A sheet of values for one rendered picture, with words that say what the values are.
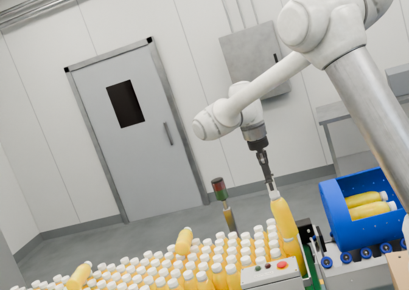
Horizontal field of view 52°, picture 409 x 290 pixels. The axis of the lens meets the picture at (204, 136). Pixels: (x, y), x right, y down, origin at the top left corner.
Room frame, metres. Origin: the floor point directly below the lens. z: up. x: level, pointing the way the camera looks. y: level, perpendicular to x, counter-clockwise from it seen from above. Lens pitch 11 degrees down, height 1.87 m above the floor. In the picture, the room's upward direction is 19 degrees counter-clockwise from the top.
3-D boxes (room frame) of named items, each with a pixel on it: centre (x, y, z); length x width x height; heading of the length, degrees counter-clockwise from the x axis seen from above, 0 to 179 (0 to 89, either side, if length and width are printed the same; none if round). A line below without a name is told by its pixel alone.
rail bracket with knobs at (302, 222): (1.78, -0.30, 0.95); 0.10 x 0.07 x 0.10; 171
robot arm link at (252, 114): (1.49, -0.17, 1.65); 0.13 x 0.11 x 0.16; 125
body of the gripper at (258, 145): (1.50, -0.18, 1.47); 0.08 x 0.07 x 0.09; 171
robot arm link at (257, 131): (1.50, -0.18, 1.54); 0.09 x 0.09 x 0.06
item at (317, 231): (1.58, -0.31, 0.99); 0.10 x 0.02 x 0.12; 171
